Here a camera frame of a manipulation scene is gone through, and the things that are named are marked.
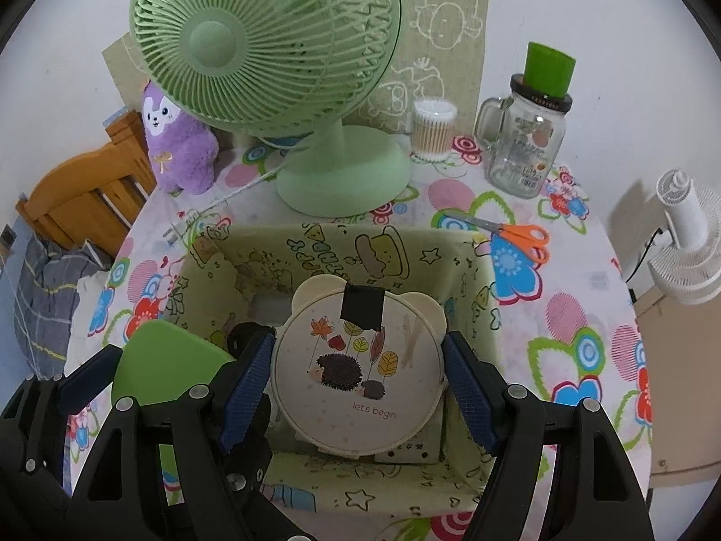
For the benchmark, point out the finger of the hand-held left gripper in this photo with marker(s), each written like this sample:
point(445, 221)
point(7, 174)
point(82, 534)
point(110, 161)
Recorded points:
point(248, 338)
point(84, 380)

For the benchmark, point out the glass jar mug green lid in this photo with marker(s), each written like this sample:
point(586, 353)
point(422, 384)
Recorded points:
point(524, 146)

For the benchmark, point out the white standing fan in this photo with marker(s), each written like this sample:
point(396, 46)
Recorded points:
point(681, 220)

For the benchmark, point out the white crumpled cloth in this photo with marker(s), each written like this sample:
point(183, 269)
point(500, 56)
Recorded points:
point(93, 287)

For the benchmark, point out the round cream bear-ear box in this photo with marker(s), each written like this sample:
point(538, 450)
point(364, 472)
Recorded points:
point(360, 383)

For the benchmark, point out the wooden bed headboard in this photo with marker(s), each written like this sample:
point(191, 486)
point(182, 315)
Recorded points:
point(73, 191)

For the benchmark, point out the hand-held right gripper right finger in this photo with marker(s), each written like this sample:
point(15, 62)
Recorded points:
point(467, 389)

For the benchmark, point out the cotton swab container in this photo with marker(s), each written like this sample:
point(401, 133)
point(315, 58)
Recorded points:
point(433, 132)

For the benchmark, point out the floral tablecloth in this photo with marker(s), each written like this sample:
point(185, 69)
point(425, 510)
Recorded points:
point(580, 315)

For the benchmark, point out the green desk fan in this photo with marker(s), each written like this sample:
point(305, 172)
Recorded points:
point(270, 39)

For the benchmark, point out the grey plaid pillow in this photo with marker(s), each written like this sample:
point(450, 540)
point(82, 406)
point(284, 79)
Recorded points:
point(50, 293)

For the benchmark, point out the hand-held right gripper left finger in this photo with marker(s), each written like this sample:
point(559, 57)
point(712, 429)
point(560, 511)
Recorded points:
point(248, 383)

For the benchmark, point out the yellow patterned storage box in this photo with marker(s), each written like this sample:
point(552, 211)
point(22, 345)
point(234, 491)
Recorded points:
point(338, 248)

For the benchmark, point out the purple plush toy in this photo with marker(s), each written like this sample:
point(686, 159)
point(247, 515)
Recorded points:
point(180, 152)

